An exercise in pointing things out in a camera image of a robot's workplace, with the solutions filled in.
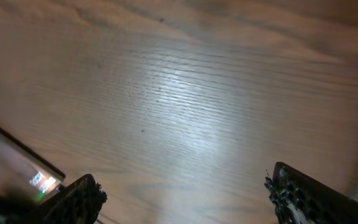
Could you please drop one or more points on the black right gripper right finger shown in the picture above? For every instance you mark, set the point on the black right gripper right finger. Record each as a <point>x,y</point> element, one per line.
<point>299,199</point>

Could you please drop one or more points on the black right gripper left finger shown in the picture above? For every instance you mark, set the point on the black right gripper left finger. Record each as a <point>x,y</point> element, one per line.
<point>78,203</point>

